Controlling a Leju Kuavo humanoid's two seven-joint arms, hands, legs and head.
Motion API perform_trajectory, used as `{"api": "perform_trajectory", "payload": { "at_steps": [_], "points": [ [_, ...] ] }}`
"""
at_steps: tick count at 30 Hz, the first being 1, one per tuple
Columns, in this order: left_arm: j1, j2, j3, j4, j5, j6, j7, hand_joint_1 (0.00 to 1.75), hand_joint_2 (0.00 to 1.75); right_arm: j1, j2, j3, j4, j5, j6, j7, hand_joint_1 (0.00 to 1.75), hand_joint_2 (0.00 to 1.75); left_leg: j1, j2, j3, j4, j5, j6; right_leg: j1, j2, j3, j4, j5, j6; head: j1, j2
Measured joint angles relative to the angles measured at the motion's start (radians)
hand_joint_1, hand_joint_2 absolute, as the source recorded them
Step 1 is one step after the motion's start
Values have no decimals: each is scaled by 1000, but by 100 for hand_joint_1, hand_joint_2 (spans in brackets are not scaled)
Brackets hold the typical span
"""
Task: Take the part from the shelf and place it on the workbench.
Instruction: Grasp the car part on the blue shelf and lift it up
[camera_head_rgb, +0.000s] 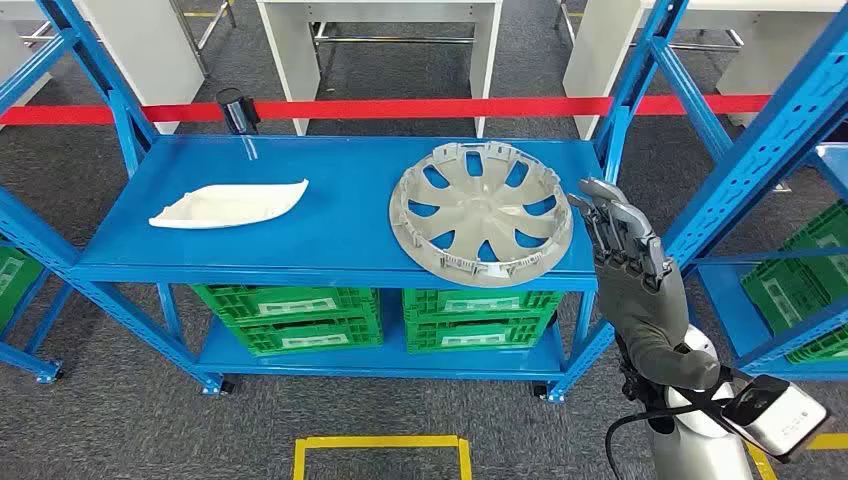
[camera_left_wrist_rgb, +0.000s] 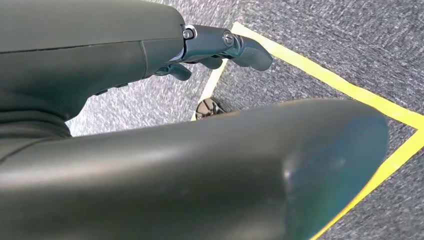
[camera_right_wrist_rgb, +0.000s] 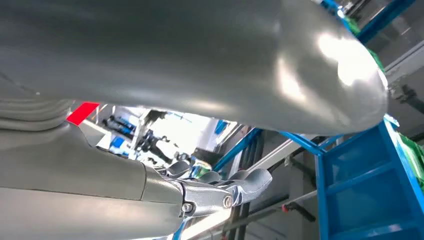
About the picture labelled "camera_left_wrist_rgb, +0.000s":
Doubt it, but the round brown metal disc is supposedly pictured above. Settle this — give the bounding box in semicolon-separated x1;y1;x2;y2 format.
194;96;228;121

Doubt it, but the yellow floor tape square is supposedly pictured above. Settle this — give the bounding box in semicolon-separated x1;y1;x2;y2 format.
190;21;424;240

